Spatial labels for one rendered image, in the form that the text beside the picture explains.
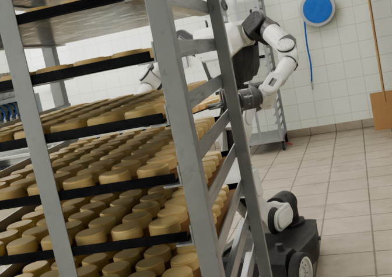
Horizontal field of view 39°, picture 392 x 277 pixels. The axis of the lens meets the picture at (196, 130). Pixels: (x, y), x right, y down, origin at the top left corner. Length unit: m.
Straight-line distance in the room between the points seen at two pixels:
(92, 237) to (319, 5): 5.79
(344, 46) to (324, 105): 0.72
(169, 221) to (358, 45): 5.89
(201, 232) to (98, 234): 0.18
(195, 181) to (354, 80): 5.94
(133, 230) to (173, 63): 0.27
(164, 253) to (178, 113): 0.33
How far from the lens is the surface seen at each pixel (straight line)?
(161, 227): 0.86
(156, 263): 0.98
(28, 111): 0.87
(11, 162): 2.94
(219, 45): 1.38
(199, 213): 0.81
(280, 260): 2.72
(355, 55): 6.67
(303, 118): 6.77
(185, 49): 1.00
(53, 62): 1.50
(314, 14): 6.53
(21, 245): 0.96
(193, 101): 0.99
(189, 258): 0.97
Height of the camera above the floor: 1.22
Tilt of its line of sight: 8 degrees down
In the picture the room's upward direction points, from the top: 11 degrees counter-clockwise
